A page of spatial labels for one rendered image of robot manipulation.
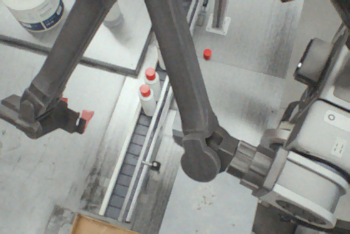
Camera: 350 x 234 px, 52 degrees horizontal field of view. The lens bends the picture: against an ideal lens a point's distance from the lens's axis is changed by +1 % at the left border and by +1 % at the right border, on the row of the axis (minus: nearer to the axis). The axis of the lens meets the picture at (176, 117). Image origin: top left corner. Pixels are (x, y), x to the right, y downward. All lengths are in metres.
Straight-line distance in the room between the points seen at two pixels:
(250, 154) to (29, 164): 0.97
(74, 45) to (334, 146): 0.51
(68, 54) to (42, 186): 0.76
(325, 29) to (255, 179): 2.09
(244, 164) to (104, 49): 0.94
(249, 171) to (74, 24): 0.42
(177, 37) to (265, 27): 0.99
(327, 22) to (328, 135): 2.09
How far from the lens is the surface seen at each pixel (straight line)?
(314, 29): 2.67
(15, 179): 1.46
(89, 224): 1.35
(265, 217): 1.94
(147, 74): 1.17
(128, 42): 1.48
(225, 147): 0.67
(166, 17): 0.62
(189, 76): 0.63
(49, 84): 0.82
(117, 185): 1.29
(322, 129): 0.68
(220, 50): 1.50
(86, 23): 0.70
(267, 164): 0.67
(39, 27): 1.57
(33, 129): 0.91
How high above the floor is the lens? 2.13
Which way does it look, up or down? 71 degrees down
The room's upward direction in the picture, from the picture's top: 5 degrees counter-clockwise
